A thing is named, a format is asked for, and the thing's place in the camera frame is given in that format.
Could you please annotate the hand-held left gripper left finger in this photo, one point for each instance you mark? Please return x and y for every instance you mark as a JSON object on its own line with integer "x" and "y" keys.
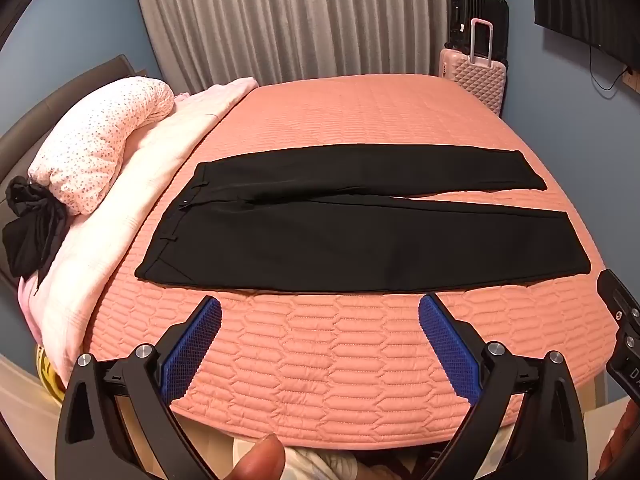
{"x": 192, "y": 340}

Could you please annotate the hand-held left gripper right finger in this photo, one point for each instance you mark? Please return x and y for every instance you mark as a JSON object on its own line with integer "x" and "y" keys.
{"x": 447, "y": 340}

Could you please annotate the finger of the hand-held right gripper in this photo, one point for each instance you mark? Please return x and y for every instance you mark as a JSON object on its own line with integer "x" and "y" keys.
{"x": 614, "y": 297}

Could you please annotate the black pants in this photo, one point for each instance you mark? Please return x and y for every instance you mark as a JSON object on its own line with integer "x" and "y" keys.
{"x": 300, "y": 240}

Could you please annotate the person's left hand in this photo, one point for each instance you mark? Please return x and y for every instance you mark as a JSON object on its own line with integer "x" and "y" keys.
{"x": 260, "y": 462}

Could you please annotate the bed with pink quilted cover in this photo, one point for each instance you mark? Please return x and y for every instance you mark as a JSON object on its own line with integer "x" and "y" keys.
{"x": 350, "y": 360}

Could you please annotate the yellow object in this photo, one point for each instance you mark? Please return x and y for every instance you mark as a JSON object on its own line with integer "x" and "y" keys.
{"x": 47, "y": 375}

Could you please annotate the white cloth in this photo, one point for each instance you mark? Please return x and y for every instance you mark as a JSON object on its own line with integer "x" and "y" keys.
{"x": 325, "y": 465}

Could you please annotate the pale pink blanket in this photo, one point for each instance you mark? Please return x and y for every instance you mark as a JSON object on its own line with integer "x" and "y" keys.
{"x": 150, "y": 160}

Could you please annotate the black crumpled cloth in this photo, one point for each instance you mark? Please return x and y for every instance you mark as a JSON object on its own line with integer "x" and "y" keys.
{"x": 32, "y": 230}

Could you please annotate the pink floral pillow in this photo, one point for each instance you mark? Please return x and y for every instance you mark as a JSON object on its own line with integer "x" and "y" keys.
{"x": 95, "y": 150}

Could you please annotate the pink suitcase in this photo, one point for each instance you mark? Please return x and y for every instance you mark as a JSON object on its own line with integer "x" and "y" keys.
{"x": 475, "y": 80}

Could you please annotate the grey headboard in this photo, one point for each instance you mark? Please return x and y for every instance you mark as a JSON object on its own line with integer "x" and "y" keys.
{"x": 45, "y": 100}

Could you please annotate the black suitcase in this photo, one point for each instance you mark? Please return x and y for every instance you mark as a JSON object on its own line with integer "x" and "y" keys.
{"x": 475, "y": 5}

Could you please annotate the grey pleated curtain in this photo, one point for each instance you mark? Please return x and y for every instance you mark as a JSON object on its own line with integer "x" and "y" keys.
{"x": 300, "y": 20}

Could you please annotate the wall socket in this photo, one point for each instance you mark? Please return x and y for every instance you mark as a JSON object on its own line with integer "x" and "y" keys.
{"x": 631, "y": 81}

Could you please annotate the black wall television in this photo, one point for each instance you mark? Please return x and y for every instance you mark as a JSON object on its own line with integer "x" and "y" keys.
{"x": 590, "y": 0}

